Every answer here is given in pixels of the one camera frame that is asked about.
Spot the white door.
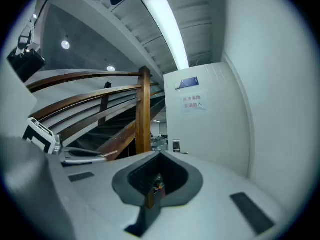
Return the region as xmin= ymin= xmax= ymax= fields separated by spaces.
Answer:
xmin=163 ymin=62 xmax=252 ymax=178

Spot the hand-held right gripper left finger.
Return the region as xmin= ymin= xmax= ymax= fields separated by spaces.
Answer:
xmin=47 ymin=150 xmax=161 ymax=240

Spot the plastic-wrapped black equipment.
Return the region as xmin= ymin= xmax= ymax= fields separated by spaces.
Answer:
xmin=150 ymin=135 xmax=167 ymax=152

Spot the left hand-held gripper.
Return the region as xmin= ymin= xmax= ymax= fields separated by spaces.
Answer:
xmin=22 ymin=117 xmax=109 ymax=165

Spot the wooden stair railing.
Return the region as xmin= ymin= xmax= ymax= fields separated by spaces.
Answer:
xmin=25 ymin=70 xmax=166 ymax=141

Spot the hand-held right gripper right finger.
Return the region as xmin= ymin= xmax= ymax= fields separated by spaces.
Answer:
xmin=144 ymin=150 xmax=288 ymax=240

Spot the long ceiling light strip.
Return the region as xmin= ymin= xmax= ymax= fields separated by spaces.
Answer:
xmin=140 ymin=0 xmax=190 ymax=70

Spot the black chest-mounted device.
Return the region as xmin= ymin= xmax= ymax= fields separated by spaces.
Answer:
xmin=6 ymin=47 xmax=47 ymax=84

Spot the paper notice with red print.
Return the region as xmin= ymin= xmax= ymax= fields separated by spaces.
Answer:
xmin=178 ymin=91 xmax=210 ymax=114

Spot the wooden stair stringer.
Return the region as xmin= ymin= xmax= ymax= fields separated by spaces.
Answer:
xmin=96 ymin=120 xmax=138 ymax=162

